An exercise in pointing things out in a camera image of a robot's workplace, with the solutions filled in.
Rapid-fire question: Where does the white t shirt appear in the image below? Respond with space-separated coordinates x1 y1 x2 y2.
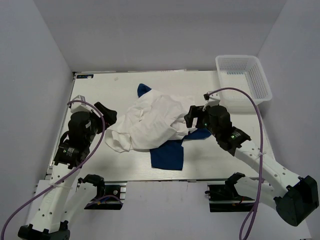
105 89 196 153

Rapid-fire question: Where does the blue t shirt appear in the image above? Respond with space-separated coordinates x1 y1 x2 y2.
136 83 211 172

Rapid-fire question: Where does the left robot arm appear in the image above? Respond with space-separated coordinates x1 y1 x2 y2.
17 99 117 240

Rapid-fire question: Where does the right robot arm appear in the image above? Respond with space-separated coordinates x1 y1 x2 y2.
184 105 319 227

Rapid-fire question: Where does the blue table label sticker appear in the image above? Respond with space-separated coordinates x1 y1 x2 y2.
76 74 94 79

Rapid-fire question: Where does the white plastic basket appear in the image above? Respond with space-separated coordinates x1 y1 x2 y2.
215 55 273 105

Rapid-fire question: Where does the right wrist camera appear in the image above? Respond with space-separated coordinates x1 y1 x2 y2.
203 92 221 110

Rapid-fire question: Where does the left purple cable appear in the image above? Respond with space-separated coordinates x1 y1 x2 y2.
0 99 106 240

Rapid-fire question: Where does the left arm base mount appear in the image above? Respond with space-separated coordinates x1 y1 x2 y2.
84 182 127 211

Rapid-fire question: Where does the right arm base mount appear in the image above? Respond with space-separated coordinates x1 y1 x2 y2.
204 184 255 213

